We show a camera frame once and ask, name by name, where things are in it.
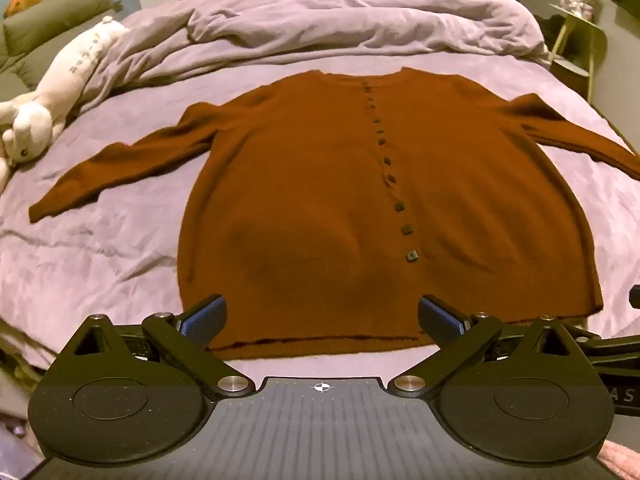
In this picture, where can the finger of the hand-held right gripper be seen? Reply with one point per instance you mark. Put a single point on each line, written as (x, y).
(612, 344)

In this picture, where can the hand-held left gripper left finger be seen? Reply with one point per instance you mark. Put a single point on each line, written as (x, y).
(202, 321)

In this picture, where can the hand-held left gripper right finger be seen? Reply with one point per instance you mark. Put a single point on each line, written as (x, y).
(441, 321)

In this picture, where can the brown knit cardigan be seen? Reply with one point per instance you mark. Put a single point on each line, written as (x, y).
(320, 200)

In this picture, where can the pink fluffy cloth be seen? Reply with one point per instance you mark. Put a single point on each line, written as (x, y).
(622, 460)

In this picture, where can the lilac bed sheet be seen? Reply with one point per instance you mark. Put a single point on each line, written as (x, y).
(125, 240)

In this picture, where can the white plush rabbit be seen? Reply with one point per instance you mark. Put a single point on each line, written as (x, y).
(60, 75)

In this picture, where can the yellow side table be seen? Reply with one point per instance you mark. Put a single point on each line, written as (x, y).
(582, 35)

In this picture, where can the lilac duvet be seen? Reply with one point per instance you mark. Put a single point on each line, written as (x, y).
(310, 25)

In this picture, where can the green pillow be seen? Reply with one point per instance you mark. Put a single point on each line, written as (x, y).
(45, 35)

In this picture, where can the orange plush toy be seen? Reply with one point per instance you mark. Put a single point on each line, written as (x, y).
(24, 2)

